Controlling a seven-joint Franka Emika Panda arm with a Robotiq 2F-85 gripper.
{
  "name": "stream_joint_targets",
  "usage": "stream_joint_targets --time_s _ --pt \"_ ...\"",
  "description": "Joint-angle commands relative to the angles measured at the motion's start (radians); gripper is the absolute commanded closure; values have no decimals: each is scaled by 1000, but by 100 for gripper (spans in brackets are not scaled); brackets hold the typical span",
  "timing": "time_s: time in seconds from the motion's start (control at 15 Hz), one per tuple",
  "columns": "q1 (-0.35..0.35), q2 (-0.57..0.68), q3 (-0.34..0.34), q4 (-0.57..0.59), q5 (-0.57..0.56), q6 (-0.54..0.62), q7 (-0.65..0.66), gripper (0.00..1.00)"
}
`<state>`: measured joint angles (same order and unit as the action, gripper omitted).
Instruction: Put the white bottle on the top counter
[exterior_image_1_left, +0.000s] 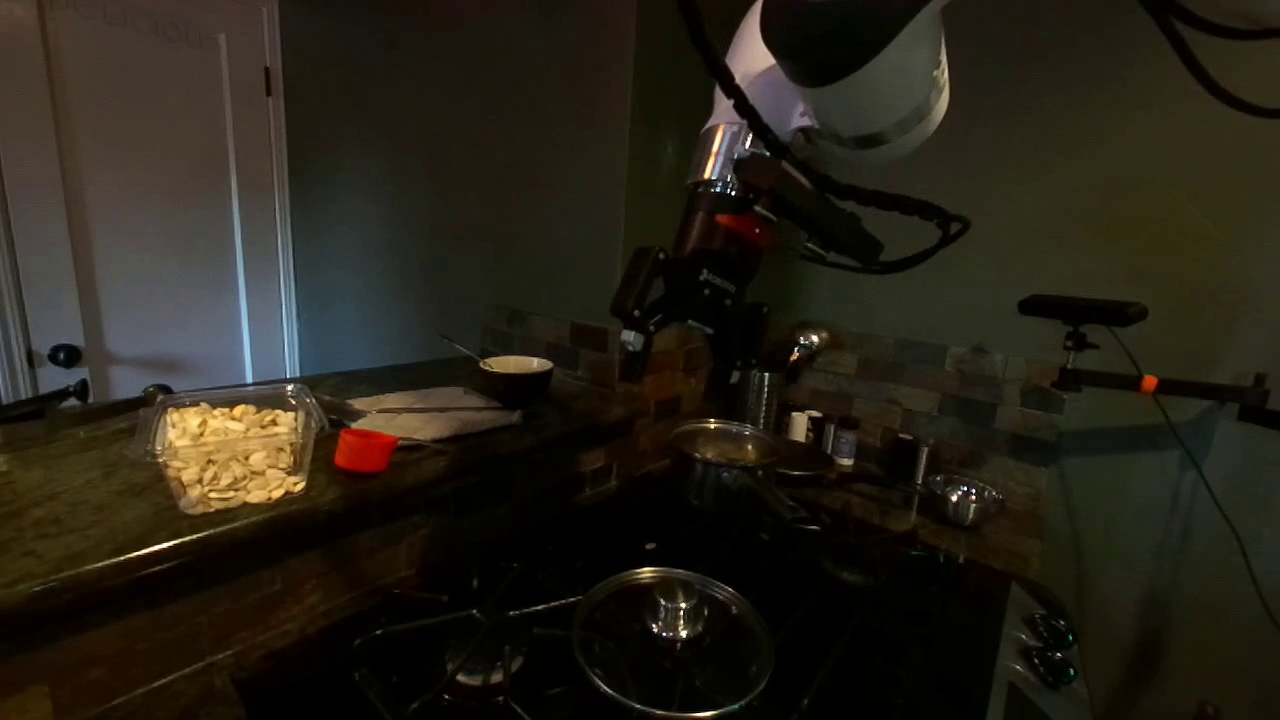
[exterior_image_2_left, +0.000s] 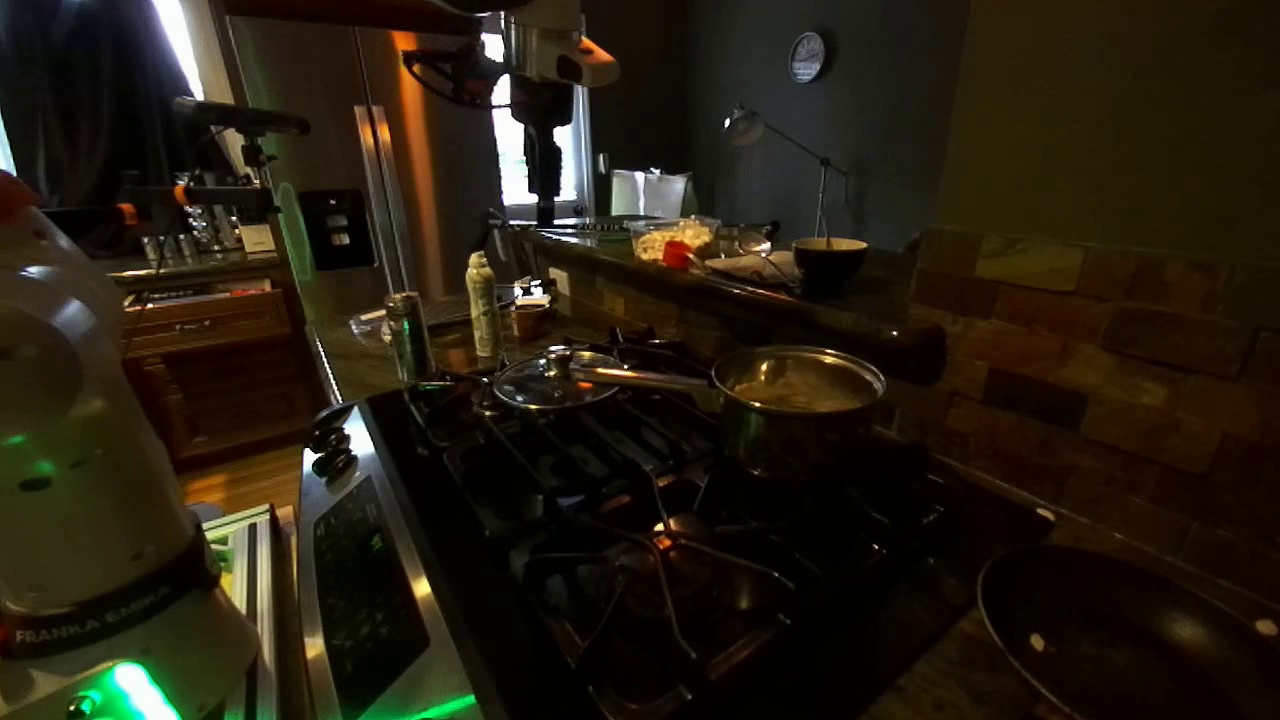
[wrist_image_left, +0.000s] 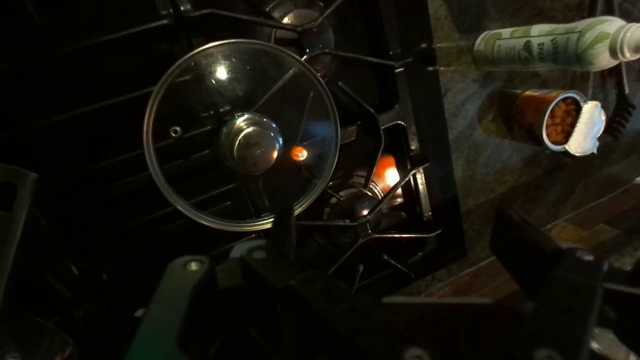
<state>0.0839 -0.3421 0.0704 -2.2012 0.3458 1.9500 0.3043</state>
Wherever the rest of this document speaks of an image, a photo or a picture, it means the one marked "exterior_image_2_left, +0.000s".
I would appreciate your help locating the silver drink can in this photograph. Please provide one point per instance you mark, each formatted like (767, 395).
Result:
(411, 340)

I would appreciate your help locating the brown wooden cabinet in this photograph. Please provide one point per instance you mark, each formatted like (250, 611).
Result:
(213, 363)

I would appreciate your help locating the small red object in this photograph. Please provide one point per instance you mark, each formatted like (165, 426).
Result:
(682, 254)

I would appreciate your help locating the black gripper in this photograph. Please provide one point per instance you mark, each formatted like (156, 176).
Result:
(543, 133)

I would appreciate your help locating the clear plastic bin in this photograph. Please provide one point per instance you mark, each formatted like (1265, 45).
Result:
(648, 193)

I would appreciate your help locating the bright window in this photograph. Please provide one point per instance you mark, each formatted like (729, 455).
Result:
(506, 163)

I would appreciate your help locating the black frying pan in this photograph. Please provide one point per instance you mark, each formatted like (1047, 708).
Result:
(1122, 641)

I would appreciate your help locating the round wall clock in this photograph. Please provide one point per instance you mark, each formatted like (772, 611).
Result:
(807, 59)

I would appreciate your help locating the clear container of pasta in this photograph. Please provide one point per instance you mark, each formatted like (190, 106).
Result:
(670, 240)

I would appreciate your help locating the glass pot lid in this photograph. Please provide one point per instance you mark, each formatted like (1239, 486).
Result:
(547, 382)

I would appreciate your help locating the stainless steel refrigerator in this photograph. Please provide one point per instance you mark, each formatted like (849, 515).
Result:
(401, 172)

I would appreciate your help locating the stainless steel gas stove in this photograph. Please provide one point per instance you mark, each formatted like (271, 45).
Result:
(601, 532)

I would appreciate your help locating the metal desk lamp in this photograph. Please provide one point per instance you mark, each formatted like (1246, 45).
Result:
(742, 127)

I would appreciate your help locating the round bowl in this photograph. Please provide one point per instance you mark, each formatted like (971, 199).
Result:
(829, 266)

